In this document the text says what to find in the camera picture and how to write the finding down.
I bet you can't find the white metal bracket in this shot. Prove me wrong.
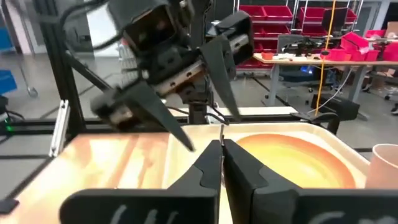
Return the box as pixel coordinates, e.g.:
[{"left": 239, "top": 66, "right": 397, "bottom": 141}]
[{"left": 49, "top": 99, "right": 70, "bottom": 158}]

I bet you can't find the black device with green light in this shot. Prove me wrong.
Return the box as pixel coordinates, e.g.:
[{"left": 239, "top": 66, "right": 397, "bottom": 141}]
[{"left": 0, "top": 95, "right": 18, "bottom": 133}]

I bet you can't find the blue plastic bin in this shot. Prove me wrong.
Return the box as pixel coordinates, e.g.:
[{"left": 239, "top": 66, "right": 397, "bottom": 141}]
[
  {"left": 0, "top": 70, "right": 18, "bottom": 95},
  {"left": 0, "top": 27, "right": 15, "bottom": 52}
]

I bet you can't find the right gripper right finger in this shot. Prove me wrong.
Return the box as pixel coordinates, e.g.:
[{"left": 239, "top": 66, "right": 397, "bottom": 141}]
[{"left": 223, "top": 138, "right": 398, "bottom": 224}]

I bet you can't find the wooden desk with grey legs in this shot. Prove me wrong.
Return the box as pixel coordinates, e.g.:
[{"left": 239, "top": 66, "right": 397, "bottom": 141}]
[{"left": 252, "top": 52, "right": 398, "bottom": 108}]

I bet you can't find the dark computer monitor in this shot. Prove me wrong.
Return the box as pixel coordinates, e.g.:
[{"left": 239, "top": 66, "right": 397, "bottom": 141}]
[{"left": 321, "top": 7, "right": 349, "bottom": 33}]

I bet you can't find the grey office chair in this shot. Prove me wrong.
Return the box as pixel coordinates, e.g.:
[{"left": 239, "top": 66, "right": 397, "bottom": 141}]
[{"left": 276, "top": 34, "right": 312, "bottom": 94}]

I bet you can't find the beige cup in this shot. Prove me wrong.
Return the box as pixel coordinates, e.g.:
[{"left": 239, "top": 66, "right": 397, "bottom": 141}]
[{"left": 364, "top": 143, "right": 398, "bottom": 190}]

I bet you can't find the white cable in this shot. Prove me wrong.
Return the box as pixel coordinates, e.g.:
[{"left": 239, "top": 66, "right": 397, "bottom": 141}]
[{"left": 306, "top": 67, "right": 354, "bottom": 114}]

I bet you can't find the orange plate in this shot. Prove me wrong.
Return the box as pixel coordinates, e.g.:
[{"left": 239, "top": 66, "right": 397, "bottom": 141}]
[{"left": 235, "top": 133, "right": 358, "bottom": 190}]

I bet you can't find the red plastic bin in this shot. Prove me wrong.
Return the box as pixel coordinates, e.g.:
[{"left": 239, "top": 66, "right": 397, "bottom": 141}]
[
  {"left": 323, "top": 49, "right": 352, "bottom": 62},
  {"left": 340, "top": 32, "right": 370, "bottom": 55},
  {"left": 382, "top": 42, "right": 398, "bottom": 62}
]

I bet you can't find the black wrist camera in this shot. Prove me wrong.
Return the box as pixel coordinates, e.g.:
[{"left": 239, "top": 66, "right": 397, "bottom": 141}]
[{"left": 107, "top": 0, "right": 195, "bottom": 54}]

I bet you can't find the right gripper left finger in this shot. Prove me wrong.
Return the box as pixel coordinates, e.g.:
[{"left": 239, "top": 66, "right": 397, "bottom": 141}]
[{"left": 58, "top": 139, "right": 223, "bottom": 224}]

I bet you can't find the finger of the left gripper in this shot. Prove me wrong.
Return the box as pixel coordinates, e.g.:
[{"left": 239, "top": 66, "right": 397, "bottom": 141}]
[
  {"left": 123, "top": 81, "right": 196, "bottom": 153},
  {"left": 200, "top": 35, "right": 243, "bottom": 123}
]

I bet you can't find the black box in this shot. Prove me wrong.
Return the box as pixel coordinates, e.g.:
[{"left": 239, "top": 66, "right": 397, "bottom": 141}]
[{"left": 310, "top": 93, "right": 361, "bottom": 121}]

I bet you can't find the shelf with red bins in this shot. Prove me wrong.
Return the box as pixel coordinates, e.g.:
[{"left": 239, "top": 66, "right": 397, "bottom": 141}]
[{"left": 236, "top": 4, "right": 358, "bottom": 69}]

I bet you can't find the black aluminium table frame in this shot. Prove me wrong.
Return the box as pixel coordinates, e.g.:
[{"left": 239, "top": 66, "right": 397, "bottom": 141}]
[{"left": 0, "top": 0, "right": 341, "bottom": 200}]

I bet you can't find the beige plastic tray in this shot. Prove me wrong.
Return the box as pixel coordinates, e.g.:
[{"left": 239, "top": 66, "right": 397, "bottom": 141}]
[{"left": 161, "top": 122, "right": 371, "bottom": 224}]

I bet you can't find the yellow hanging cable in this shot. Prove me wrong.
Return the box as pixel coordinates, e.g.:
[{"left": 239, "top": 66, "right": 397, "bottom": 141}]
[{"left": 313, "top": 0, "right": 339, "bottom": 116}]

